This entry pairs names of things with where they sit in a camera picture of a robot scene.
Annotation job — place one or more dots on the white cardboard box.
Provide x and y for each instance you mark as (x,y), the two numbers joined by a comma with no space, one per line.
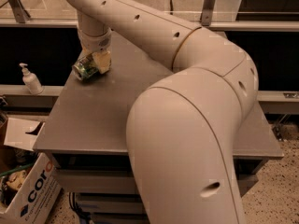
(38,192)

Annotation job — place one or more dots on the grey drawer cabinet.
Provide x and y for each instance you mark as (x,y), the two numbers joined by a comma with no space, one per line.
(85,137)

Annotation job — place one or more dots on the metal railing post right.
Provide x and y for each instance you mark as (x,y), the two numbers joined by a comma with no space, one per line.
(207,12)

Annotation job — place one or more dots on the white pump dispenser bottle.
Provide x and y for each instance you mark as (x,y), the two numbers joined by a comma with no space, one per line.
(30,80)

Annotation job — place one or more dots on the metal railing post left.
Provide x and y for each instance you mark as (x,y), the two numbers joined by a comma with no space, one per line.
(20,14)

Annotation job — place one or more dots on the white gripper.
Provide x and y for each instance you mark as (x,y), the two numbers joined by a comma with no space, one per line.
(95,43)

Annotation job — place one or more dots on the metal railing post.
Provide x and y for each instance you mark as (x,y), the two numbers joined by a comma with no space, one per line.
(20,14)
(207,12)

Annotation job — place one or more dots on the green soda can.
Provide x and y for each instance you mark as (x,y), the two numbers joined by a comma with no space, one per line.
(85,67)

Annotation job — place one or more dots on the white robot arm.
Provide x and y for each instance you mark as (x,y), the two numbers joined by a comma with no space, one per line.
(180,131)

